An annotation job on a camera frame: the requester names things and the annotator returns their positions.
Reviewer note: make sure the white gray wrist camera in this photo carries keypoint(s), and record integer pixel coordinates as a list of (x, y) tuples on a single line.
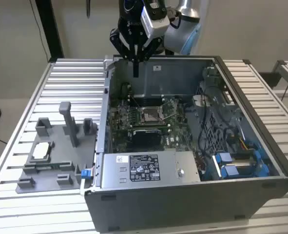
[(156, 25)]

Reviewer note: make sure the black frame post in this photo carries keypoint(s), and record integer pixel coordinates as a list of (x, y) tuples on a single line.
[(50, 29)]

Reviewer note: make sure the black graphics card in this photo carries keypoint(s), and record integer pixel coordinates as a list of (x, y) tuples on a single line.
[(146, 139)]

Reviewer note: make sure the white case sticker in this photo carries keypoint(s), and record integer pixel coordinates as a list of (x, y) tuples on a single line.
[(156, 67)]

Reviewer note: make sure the silver thumbscrew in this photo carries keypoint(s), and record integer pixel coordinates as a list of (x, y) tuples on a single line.
[(181, 172)]

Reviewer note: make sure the blue case latch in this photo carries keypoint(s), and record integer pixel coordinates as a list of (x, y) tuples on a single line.
[(84, 173)]

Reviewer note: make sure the silver power supply unit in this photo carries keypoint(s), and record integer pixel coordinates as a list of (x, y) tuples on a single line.
[(168, 168)]

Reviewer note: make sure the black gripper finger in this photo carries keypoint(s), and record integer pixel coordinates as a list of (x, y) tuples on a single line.
[(120, 45), (149, 50)]

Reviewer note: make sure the green RAM stick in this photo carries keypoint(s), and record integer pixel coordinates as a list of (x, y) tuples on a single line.
[(46, 167)]

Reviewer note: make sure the CPU socket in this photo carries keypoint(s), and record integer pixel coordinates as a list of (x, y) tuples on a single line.
[(149, 116)]

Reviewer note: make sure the blue disk carrier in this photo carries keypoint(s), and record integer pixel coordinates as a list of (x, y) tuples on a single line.
[(224, 158), (230, 171)]

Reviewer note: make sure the aluminium side table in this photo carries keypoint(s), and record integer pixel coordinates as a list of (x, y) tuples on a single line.
[(286, 73)]

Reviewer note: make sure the silver square CPU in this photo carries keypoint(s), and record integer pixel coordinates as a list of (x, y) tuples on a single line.
[(40, 151)]

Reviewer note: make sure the green motherboard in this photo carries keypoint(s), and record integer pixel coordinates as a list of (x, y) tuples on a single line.
[(180, 136)]

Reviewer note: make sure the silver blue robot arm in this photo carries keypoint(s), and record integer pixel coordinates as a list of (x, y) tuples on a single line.
[(182, 34)]

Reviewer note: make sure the dark gray PC case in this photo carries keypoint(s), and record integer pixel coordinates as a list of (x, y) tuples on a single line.
[(170, 209)]

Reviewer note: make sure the gray plastic parts rack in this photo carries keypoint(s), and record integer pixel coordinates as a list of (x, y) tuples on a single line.
[(61, 151)]

